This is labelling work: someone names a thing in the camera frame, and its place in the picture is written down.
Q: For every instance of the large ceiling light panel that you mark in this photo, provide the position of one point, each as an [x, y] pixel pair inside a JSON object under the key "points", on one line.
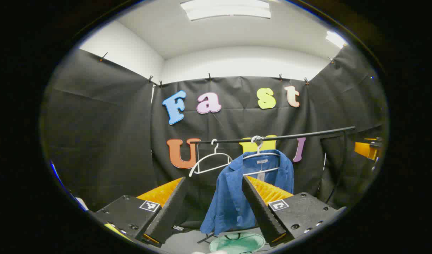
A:
{"points": [[226, 8]]}

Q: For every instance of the black backdrop cloth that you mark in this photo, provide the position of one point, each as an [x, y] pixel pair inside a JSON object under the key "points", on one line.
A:
{"points": [[106, 141]]}

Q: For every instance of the white plastic hanger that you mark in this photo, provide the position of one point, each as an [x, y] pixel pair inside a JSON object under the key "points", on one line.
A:
{"points": [[258, 150], [216, 154]]}

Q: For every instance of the white cloth tie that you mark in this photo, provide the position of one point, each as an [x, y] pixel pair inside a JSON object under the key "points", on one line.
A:
{"points": [[178, 228]]}

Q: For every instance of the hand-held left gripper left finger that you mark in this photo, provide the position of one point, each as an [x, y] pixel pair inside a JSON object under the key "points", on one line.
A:
{"points": [[166, 215]]}

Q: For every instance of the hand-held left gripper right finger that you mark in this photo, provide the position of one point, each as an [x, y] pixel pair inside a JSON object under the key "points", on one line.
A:
{"points": [[261, 211]]}

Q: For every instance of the small ceiling light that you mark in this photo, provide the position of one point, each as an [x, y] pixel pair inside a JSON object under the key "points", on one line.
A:
{"points": [[335, 38]]}

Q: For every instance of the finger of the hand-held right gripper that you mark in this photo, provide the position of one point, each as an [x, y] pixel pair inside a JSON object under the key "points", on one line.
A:
{"points": [[364, 150]]}

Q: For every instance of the black clothes rack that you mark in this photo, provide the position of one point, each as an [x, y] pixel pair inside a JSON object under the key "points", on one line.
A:
{"points": [[307, 134]]}

